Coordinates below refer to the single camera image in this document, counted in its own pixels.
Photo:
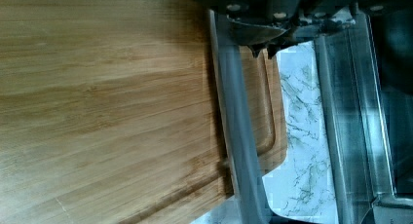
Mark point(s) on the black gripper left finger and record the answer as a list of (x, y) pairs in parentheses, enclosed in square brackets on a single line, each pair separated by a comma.
[(257, 32)]

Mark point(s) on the bamboo cutting board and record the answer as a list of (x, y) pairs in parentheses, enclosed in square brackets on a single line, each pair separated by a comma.
[(109, 113)]

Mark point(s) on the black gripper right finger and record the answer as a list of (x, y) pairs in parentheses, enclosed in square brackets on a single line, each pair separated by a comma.
[(305, 29)]

